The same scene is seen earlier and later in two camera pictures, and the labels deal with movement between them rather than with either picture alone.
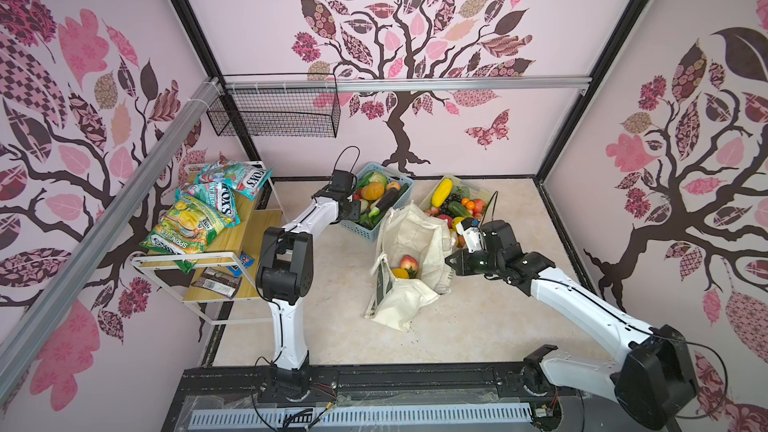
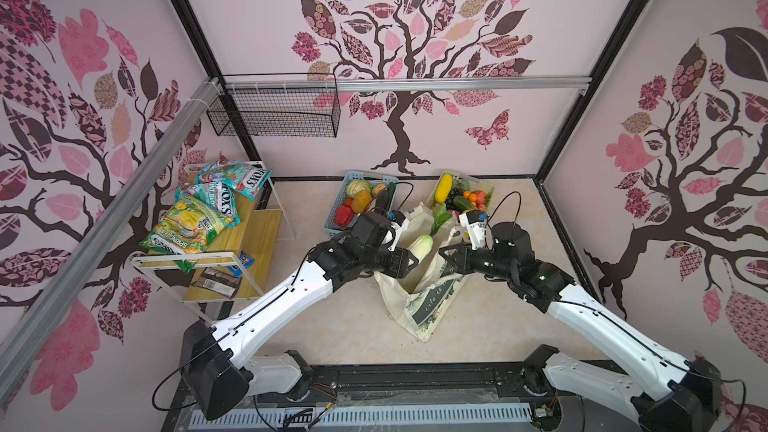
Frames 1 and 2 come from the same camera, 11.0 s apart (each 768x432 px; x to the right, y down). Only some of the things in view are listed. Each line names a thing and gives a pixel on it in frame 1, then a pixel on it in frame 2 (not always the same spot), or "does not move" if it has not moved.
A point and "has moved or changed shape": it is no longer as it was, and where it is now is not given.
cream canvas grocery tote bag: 396,302 has moved or changed shape
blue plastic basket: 371,233 to 391,183
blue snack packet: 246,261 does not move
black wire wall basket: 278,106 does not move
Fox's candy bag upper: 245,179 does not move
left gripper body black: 351,211 to 390,263
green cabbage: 377,177 to 356,185
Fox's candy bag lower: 215,195 does not move
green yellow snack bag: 186,228 does not move
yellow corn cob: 441,192 does not move
